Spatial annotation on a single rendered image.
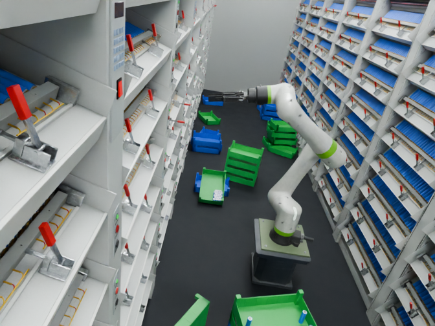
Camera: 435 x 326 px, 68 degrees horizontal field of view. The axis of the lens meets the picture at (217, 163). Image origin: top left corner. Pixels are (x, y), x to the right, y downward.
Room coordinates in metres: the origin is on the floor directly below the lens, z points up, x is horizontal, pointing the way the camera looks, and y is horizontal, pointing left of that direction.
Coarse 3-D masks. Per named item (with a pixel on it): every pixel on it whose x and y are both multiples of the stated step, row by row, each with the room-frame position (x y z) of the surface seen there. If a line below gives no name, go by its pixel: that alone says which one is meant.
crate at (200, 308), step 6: (198, 294) 1.11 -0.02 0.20; (198, 300) 1.07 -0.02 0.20; (204, 300) 1.08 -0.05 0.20; (192, 306) 1.03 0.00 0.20; (198, 306) 1.04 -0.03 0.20; (204, 306) 1.05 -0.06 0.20; (186, 312) 1.00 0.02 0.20; (192, 312) 1.00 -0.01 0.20; (198, 312) 1.01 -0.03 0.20; (204, 312) 1.04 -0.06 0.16; (186, 318) 0.97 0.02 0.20; (192, 318) 0.97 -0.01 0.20; (198, 318) 0.99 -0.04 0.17; (204, 318) 1.05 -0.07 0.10; (180, 324) 0.93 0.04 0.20; (186, 324) 0.94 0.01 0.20; (192, 324) 0.95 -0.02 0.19; (198, 324) 1.01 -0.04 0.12; (204, 324) 1.06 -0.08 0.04
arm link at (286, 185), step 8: (304, 152) 1.72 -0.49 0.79; (312, 152) 1.70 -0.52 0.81; (296, 160) 1.73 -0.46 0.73; (304, 160) 1.70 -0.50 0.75; (312, 160) 1.69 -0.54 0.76; (296, 168) 1.70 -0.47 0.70; (304, 168) 1.69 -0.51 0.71; (288, 176) 1.70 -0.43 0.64; (296, 176) 1.68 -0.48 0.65; (280, 184) 1.69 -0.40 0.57; (288, 184) 1.67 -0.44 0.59; (296, 184) 1.68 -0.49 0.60; (272, 192) 1.68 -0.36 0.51; (280, 192) 1.66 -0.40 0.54; (288, 192) 1.66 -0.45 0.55; (272, 200) 1.64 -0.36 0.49
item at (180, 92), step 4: (176, 88) 1.88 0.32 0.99; (180, 88) 1.88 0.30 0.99; (176, 92) 1.87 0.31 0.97; (180, 92) 1.89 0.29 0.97; (184, 92) 1.89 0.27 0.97; (180, 96) 1.88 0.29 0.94; (184, 96) 1.89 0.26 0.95; (176, 100) 1.79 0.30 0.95; (180, 100) 1.82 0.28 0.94; (180, 104) 1.76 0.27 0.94; (172, 108) 1.65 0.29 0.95; (176, 108) 1.68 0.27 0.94; (172, 112) 1.60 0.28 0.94; (176, 112) 1.62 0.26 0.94; (172, 116) 1.54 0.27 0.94; (176, 116) 1.57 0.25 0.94; (172, 124) 1.45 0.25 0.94; (168, 128) 1.28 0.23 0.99; (168, 132) 1.28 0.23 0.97
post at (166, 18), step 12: (144, 12) 1.18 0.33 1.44; (156, 12) 1.19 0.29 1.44; (168, 12) 1.19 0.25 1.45; (168, 24) 1.19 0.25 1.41; (168, 60) 1.19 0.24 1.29; (168, 72) 1.19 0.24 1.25; (168, 84) 1.19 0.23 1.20; (156, 132) 1.19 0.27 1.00; (156, 168) 1.19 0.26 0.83; (156, 204) 1.19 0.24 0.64; (156, 228) 1.19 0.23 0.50; (156, 240) 1.20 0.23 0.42
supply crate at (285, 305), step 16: (240, 304) 0.91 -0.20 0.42; (256, 304) 0.94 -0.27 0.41; (272, 304) 0.96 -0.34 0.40; (288, 304) 0.97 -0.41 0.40; (304, 304) 0.95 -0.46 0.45; (240, 320) 0.82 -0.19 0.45; (256, 320) 0.87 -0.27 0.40; (272, 320) 0.88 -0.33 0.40; (288, 320) 0.89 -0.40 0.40; (304, 320) 0.90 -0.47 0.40
